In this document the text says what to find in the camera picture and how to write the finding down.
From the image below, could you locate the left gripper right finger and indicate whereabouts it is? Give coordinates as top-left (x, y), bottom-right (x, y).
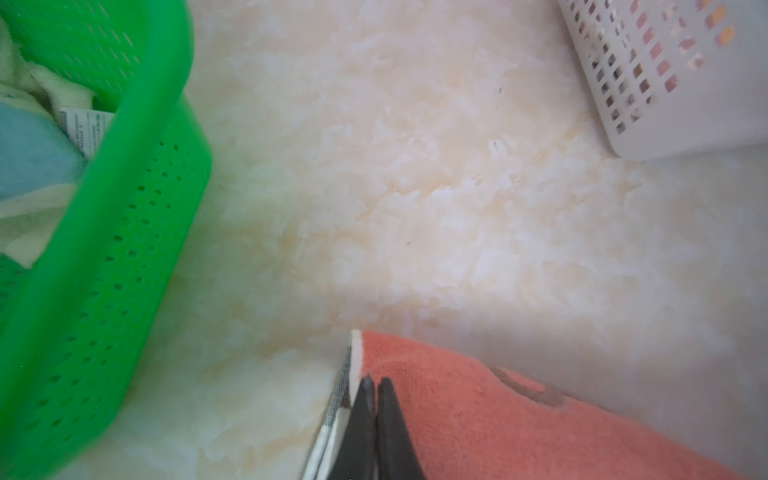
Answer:
top-left (377, 377), bottom-right (426, 480)

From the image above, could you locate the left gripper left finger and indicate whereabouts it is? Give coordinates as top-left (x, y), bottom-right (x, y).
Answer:
top-left (328, 376), bottom-right (377, 480)

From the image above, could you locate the red brown towel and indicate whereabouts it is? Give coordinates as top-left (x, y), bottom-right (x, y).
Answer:
top-left (301, 328), bottom-right (751, 480)

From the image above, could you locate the green plastic basket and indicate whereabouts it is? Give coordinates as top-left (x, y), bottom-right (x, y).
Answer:
top-left (1, 1), bottom-right (212, 479)

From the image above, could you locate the orange blue patterned towel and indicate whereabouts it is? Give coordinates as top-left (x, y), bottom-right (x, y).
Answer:
top-left (627, 1), bottom-right (736, 94)

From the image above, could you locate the light green towel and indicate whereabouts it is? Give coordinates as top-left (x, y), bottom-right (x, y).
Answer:
top-left (1, 26), bottom-right (114, 268)

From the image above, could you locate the white plastic basket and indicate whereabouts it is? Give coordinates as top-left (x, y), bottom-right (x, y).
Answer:
top-left (559, 0), bottom-right (767, 160)

